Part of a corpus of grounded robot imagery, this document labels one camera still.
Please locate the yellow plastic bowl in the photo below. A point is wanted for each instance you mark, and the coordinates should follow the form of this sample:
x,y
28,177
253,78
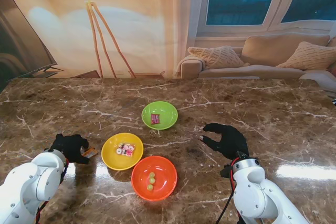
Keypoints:
x,y
113,158

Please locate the orange plastic bowl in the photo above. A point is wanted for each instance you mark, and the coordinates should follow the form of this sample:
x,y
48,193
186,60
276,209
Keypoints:
x,y
162,171

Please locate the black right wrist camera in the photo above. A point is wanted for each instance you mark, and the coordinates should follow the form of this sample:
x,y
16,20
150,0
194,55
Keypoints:
x,y
226,170

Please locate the pink white candy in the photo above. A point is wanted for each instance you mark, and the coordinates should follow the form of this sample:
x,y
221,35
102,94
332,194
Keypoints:
x,y
126,149

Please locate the round green candy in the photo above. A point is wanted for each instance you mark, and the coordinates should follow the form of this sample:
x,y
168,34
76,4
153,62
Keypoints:
x,y
152,174
152,180
150,187

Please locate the green plastic bowl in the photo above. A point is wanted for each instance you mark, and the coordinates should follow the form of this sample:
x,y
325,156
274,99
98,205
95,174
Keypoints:
x,y
165,124

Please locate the red pink candy packet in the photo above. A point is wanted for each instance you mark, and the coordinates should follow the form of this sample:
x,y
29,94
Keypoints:
x,y
155,118

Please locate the flat screen television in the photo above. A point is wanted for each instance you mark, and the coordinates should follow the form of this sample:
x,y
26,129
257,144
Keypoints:
x,y
18,37

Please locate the beige sofa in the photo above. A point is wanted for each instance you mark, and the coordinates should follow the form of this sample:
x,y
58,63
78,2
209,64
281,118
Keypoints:
x,y
262,48

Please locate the low brown wooden table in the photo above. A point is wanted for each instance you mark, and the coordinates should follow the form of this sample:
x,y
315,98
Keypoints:
x,y
88,74

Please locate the orange yellow candy packet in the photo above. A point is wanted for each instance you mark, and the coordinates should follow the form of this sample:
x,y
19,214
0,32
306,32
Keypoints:
x,y
89,152

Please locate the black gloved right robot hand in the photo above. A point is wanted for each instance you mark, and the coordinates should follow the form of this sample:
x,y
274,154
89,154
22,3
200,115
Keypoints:
x,y
231,141

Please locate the beige knitted cushion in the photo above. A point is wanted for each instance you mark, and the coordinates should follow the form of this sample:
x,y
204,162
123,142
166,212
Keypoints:
x,y
309,56
218,56

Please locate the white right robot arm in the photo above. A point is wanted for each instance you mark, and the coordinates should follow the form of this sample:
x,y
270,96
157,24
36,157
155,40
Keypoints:
x,y
260,192

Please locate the white sheer curtain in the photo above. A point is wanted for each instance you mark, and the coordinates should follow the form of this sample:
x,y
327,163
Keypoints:
x,y
189,11

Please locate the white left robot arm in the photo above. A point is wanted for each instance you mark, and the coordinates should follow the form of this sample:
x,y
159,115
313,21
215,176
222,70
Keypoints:
x,y
29,182

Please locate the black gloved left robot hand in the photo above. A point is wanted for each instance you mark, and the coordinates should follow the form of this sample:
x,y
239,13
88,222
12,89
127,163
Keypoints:
x,y
71,146

